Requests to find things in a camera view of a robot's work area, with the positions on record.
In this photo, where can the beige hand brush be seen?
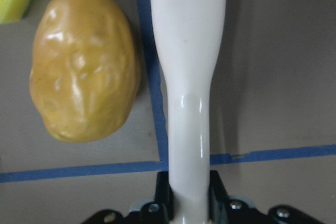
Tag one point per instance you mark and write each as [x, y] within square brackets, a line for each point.
[188, 35]

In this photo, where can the brown plastic potato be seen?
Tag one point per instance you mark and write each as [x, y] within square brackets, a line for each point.
[86, 71]

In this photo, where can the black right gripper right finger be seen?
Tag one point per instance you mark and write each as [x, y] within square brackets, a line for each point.
[226, 209]

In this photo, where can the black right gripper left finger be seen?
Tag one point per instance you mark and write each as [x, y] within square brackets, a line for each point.
[159, 210]

